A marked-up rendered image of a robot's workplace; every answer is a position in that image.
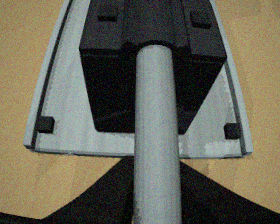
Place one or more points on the grey metal shaft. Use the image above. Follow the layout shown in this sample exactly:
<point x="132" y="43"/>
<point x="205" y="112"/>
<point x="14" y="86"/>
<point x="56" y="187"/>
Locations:
<point x="156" y="184"/>

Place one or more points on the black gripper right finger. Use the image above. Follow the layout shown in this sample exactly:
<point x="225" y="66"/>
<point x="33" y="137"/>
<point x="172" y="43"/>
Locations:
<point x="206" y="202"/>

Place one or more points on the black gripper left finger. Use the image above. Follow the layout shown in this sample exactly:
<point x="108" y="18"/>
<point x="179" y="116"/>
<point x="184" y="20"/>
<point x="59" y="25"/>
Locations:
<point x="108" y="201"/>

